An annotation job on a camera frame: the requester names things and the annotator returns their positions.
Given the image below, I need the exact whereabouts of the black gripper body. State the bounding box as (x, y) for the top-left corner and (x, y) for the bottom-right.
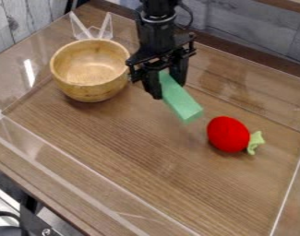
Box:
(126, 0), (196, 82)

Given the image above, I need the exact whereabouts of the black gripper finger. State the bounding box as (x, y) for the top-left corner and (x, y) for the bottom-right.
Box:
(169, 52), (189, 86)
(142, 64), (162, 100)

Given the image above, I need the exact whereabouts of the green rectangular stick block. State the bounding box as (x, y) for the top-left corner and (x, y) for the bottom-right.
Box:
(160, 71), (204, 124)

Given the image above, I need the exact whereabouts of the brown wooden bowl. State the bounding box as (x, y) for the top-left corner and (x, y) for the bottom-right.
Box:
(50, 40), (130, 102)

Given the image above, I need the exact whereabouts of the red knitted strawberry toy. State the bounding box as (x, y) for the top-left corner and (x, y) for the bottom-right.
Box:
(206, 116), (265, 155)

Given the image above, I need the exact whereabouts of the clear acrylic corner bracket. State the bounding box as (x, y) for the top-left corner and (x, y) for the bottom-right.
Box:
(70, 11), (114, 41)

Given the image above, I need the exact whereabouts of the black cable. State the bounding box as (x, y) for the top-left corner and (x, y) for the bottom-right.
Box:
(0, 210), (26, 236)

